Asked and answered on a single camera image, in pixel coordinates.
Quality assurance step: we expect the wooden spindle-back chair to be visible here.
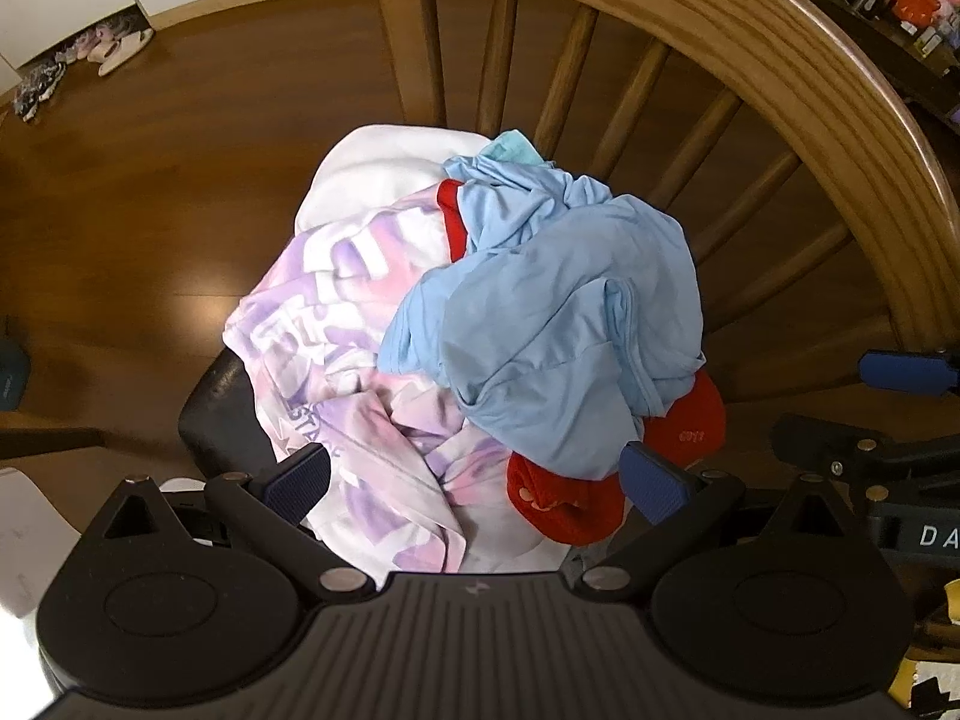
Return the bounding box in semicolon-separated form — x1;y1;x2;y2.
364;0;960;421

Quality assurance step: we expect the pair of pink slippers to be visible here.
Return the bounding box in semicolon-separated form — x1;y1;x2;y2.
86;19;156;77

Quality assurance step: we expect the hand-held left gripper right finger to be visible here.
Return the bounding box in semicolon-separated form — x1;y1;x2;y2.
562;441;897;601

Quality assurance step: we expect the white garment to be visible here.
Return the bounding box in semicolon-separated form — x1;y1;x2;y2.
294;124;496;237

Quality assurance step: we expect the yellow black patterned object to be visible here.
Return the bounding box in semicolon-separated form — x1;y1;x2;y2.
885;600;960;718

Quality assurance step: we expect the dark teal object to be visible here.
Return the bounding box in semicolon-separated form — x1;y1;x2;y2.
0;315;35;415

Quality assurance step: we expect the pink purple tie-dye garment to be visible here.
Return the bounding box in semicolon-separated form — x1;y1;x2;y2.
223;184;571;575

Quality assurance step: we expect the red garment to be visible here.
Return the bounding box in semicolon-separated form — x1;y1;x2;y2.
437;180;728;547

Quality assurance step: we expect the dark cluttered side table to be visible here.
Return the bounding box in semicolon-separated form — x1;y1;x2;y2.
806;0;960;125

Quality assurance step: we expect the teal garment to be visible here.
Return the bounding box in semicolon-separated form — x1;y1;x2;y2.
480;129;545;166

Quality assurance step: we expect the pile of shoes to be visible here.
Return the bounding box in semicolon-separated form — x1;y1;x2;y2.
11;34;98;125

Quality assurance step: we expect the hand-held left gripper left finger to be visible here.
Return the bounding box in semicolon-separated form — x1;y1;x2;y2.
82;444;376;602

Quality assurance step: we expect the white plastic object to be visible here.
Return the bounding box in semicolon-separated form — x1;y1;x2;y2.
0;465;85;620

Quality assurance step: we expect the light blue mermaid print shirt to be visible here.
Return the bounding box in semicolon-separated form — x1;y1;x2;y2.
377;154;710;482

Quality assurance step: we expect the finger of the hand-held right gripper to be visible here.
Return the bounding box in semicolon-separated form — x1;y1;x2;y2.
859;351;960;395
772;416;960;485

